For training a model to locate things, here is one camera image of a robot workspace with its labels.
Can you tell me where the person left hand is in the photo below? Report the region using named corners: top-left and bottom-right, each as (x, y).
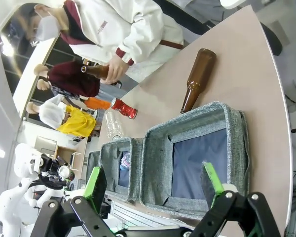
top-left (105, 54), bottom-right (129, 84)

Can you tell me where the person in white maroon jacket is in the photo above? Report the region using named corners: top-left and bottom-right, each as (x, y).
top-left (14, 0), bottom-right (185, 84)

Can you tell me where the grey fabric basket plastic label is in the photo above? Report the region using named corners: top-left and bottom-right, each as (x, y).
top-left (99, 137), bottom-right (145, 202)

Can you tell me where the bystander in white coat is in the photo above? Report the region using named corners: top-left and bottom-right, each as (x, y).
top-left (26, 95), bottom-right (74, 130)

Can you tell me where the grey fabric basket can label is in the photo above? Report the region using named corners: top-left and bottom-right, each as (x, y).
top-left (140, 100), bottom-right (251, 221)

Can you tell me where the brown glass bottle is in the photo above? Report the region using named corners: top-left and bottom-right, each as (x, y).
top-left (80, 63), bottom-right (111, 80)
top-left (180, 48), bottom-right (217, 114)

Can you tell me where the wooden desk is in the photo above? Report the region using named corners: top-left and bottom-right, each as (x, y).
top-left (55, 137), bottom-right (88, 175)

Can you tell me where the bystander in maroon top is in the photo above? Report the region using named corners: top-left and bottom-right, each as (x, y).
top-left (34, 61), bottom-right (101, 99)

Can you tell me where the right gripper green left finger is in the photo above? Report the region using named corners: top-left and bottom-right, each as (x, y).
top-left (36, 165), bottom-right (129, 237)

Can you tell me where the bystander in orange top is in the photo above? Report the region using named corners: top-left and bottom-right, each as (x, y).
top-left (82, 97), bottom-right (114, 111)

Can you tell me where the large clear plastic bottle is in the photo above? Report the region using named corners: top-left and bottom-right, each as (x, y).
top-left (104, 111), bottom-right (124, 142)

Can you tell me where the crushed red can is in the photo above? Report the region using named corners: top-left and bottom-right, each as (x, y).
top-left (110, 97), bottom-right (139, 120)

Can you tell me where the grey fabric basket bottle label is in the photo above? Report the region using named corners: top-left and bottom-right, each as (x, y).
top-left (85, 150), bottom-right (102, 188)

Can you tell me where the person left forearm white sleeve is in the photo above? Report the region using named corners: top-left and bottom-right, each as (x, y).
top-left (115, 13), bottom-right (165, 67)

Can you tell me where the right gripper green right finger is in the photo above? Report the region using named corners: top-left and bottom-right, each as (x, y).
top-left (187, 161), bottom-right (282, 237)

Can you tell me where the small labelled clear plastic bottle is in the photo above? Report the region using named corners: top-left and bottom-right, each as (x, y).
top-left (119, 151), bottom-right (132, 171)

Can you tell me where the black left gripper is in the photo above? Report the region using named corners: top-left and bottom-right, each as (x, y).
top-left (39, 154), bottom-right (76, 190)

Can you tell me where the bystander in yellow top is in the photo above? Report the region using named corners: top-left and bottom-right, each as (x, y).
top-left (56, 105), bottom-right (97, 138)

